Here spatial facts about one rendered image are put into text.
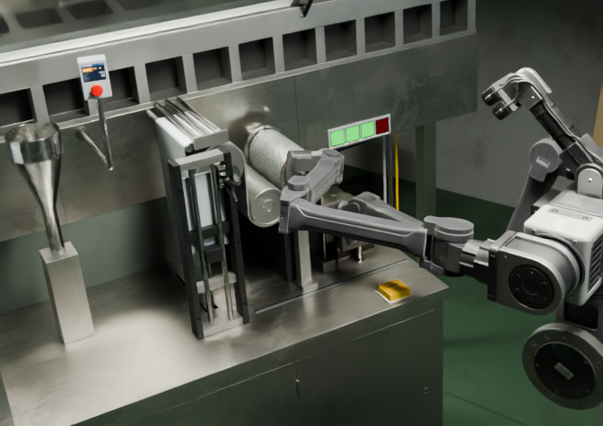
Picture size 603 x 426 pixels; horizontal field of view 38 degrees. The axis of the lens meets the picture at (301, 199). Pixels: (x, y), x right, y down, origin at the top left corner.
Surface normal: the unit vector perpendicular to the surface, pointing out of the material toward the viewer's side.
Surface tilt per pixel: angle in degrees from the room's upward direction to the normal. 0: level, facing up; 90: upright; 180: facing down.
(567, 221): 0
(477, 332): 0
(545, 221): 0
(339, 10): 90
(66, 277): 90
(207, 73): 90
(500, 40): 90
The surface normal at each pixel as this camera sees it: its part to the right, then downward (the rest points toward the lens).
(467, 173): -0.62, 0.39
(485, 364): -0.07, -0.89
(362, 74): 0.47, 0.37
